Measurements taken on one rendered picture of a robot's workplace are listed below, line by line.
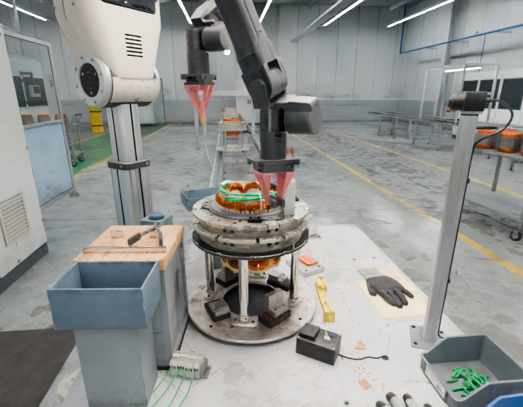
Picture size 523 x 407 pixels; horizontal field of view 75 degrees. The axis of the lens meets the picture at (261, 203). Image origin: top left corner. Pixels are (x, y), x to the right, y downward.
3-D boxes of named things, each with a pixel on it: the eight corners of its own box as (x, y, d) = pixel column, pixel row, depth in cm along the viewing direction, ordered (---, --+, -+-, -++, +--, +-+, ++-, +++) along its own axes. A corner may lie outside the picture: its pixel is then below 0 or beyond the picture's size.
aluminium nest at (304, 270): (324, 270, 123) (324, 265, 122) (304, 277, 119) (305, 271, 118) (304, 258, 133) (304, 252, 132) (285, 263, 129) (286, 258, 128)
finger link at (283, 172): (294, 204, 74) (295, 161, 71) (263, 207, 72) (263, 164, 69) (283, 197, 80) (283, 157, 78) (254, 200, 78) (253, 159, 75)
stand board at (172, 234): (165, 270, 71) (164, 260, 70) (73, 271, 71) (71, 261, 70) (184, 232, 90) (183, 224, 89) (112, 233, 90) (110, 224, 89)
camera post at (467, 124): (422, 341, 88) (462, 113, 70) (421, 334, 91) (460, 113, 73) (435, 344, 87) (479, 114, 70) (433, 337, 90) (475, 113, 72)
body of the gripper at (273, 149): (301, 167, 72) (302, 132, 70) (255, 170, 69) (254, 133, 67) (289, 162, 78) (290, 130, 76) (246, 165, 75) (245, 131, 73)
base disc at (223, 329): (327, 343, 86) (327, 340, 85) (173, 344, 85) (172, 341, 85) (306, 268, 123) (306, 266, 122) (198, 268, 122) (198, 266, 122)
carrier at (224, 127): (225, 145, 413) (224, 119, 403) (254, 147, 399) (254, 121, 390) (209, 150, 378) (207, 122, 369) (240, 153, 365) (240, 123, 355)
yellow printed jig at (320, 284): (336, 322, 96) (337, 312, 95) (324, 322, 96) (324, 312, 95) (324, 281, 117) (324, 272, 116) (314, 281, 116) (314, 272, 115)
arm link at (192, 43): (194, 29, 91) (179, 26, 86) (215, 27, 87) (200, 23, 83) (196, 57, 93) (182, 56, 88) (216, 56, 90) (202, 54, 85)
